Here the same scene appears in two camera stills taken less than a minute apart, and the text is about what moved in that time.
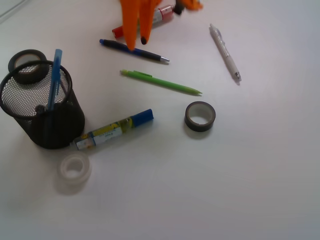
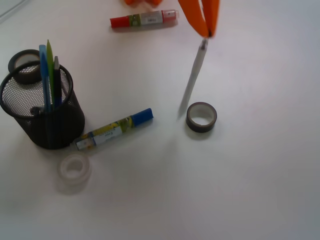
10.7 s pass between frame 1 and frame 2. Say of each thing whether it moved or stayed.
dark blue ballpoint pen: moved
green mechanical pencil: moved
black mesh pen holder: stayed
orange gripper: moved
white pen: moved
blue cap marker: stayed
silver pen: moved
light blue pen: moved
